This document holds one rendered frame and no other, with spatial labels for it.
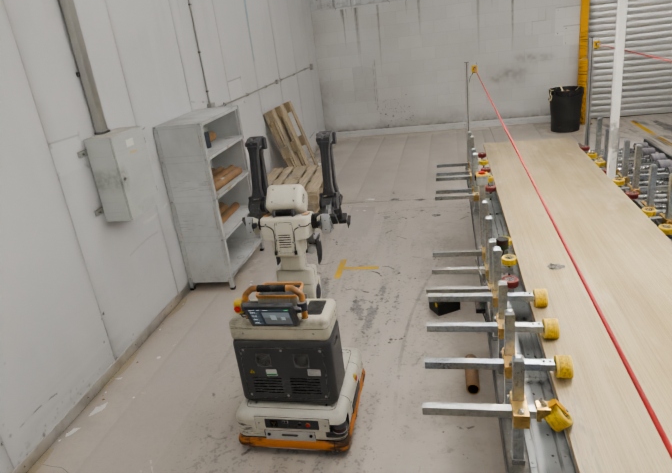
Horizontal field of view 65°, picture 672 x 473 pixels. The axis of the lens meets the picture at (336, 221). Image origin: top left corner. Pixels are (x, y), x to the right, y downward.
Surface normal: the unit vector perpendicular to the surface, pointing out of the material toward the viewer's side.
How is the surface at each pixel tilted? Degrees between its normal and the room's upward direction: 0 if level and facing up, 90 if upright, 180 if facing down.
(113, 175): 90
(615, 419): 0
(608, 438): 0
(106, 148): 90
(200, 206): 90
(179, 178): 90
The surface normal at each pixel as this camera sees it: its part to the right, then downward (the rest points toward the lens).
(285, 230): -0.21, 0.23
